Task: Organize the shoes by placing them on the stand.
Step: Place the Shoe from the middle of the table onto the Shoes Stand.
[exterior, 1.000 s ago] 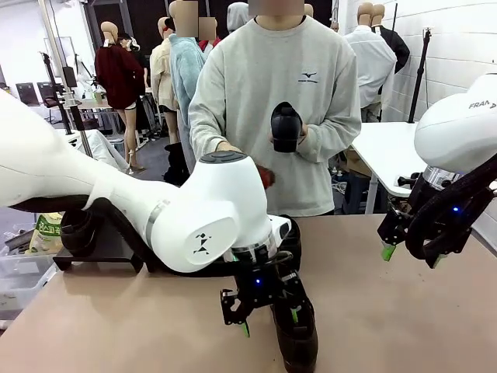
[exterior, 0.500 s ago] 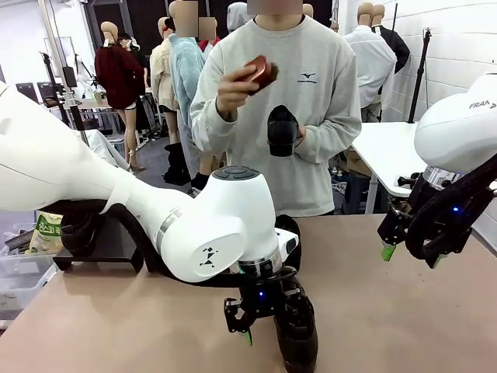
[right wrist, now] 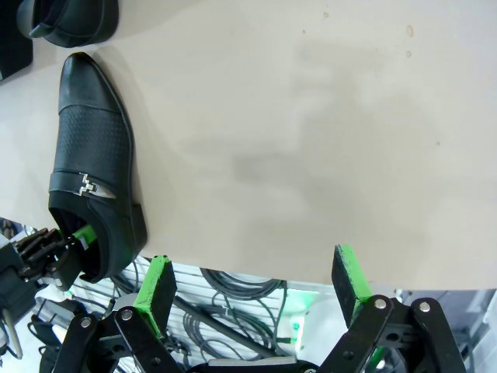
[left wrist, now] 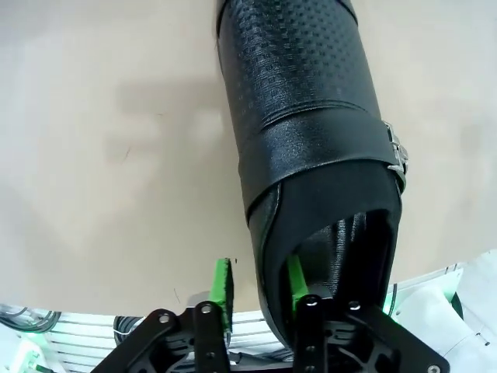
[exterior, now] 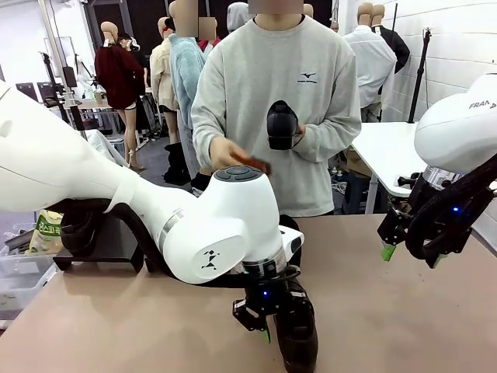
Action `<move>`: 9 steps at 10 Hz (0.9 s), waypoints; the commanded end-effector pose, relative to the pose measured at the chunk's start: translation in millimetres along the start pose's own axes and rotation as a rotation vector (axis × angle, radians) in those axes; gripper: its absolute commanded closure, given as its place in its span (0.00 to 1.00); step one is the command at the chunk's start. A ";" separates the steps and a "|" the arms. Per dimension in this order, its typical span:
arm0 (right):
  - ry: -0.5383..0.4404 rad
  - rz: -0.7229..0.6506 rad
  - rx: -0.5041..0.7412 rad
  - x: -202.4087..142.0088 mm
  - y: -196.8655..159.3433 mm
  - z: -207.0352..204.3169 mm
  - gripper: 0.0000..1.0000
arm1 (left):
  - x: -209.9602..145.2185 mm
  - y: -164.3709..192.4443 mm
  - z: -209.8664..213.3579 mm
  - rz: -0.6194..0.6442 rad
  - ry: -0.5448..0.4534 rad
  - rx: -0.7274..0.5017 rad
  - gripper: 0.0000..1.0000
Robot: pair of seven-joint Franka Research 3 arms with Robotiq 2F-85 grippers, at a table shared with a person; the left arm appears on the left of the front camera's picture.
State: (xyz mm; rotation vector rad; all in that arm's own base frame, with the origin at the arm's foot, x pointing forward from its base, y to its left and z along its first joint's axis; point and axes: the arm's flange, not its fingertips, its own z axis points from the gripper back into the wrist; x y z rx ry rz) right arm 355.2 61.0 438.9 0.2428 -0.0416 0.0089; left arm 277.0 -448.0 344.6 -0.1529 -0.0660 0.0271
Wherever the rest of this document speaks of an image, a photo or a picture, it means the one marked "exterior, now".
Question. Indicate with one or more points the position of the mannequin in blue fleece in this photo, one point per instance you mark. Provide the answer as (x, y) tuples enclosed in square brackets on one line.
[(182, 77)]

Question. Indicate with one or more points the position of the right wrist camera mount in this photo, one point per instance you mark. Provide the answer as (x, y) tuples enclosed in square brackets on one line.
[(407, 180)]

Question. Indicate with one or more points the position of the person's left hand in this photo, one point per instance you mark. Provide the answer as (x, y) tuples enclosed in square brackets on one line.
[(301, 136)]

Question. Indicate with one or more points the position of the mannequin in black jacket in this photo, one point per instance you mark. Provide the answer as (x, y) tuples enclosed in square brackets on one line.
[(400, 50)]

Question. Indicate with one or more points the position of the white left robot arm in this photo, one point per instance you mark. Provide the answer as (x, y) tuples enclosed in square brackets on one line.
[(77, 167)]

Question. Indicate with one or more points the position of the mannequin in white shirt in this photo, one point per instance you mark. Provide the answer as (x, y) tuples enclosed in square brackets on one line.
[(376, 66)]

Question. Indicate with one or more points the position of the black office chair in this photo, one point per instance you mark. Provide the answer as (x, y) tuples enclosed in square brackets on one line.
[(46, 91), (27, 91)]

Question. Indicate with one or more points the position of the mannequin in beige jacket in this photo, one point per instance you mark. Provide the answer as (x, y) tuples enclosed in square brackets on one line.
[(161, 77)]

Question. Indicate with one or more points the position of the mannequin in grey hoodie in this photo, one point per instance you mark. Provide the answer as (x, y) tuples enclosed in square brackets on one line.
[(236, 15)]

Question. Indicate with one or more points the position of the grey metal rail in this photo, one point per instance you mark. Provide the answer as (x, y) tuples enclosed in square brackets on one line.
[(17, 241)]

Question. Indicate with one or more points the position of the grey-sleeved right forearm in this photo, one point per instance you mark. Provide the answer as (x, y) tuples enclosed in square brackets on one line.
[(202, 147)]

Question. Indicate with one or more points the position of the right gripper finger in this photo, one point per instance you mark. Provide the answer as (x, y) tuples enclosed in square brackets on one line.
[(446, 252), (392, 229)]

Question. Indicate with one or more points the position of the black pole with silver clamp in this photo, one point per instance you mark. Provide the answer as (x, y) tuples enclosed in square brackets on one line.
[(75, 116)]

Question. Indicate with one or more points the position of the brown shoe brush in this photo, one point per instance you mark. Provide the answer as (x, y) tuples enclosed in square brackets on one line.
[(252, 160)]

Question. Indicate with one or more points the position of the person's right hand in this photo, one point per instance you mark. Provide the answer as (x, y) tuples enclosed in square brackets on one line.
[(223, 151)]

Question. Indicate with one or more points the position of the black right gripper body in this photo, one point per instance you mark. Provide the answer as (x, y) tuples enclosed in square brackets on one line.
[(452, 219)]

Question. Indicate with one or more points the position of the grey-sleeved left forearm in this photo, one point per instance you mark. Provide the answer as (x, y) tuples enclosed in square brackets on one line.
[(330, 136)]

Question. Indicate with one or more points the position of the brown cardboard box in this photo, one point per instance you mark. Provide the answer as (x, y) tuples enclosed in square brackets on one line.
[(353, 161)]

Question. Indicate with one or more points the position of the mannequin in maroon sweater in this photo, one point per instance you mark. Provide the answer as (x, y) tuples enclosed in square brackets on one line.
[(116, 77)]

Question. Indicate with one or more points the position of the black tripod stand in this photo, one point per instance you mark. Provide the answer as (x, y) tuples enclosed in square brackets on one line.
[(418, 85)]

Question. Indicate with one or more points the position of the white side table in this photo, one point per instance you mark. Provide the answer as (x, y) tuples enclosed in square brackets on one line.
[(388, 147)]

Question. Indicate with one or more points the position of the clear plastic bin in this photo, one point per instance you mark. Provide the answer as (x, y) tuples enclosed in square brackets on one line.
[(23, 283)]

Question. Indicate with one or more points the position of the green and white bag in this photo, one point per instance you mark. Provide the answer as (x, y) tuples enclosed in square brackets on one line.
[(46, 233)]

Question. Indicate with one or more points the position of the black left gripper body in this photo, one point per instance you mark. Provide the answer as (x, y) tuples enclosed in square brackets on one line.
[(268, 301)]

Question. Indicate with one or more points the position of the person in grey sweatshirt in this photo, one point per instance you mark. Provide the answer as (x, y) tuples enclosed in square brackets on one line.
[(279, 77)]

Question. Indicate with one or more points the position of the thin black tripod pole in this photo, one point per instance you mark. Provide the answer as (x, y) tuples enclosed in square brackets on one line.
[(61, 101)]

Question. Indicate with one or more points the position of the black garment heap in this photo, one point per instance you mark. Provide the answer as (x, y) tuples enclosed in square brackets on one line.
[(176, 167)]

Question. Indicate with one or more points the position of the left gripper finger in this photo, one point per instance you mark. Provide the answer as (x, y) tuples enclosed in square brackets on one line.
[(248, 318), (299, 297)]

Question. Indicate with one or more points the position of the wooden background table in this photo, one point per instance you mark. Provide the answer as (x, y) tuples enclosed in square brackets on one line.
[(93, 105)]

